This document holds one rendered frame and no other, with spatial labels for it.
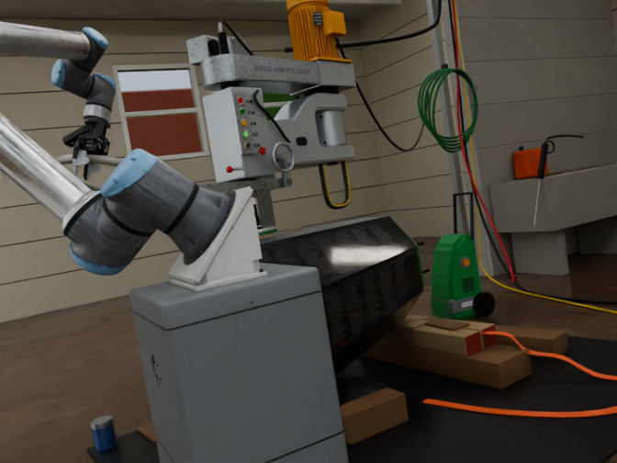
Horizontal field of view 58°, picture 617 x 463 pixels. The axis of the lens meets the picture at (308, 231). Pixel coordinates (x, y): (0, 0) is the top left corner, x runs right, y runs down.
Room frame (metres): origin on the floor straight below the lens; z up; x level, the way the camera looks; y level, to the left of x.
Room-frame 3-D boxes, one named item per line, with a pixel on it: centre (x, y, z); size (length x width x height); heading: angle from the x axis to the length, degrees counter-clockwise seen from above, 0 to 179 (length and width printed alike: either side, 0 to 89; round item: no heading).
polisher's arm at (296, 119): (2.96, -0.02, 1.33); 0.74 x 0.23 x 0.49; 137
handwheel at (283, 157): (2.69, 0.09, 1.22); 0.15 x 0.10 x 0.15; 137
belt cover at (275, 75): (2.93, 0.02, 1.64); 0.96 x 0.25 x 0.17; 137
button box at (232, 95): (2.55, 0.22, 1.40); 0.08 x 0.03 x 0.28; 137
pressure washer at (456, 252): (3.93, -0.99, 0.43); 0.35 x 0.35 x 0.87; 20
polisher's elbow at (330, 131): (3.16, -0.19, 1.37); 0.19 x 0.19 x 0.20
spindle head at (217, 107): (2.74, 0.20, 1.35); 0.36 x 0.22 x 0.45; 137
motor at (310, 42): (3.15, -0.21, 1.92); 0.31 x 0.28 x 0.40; 47
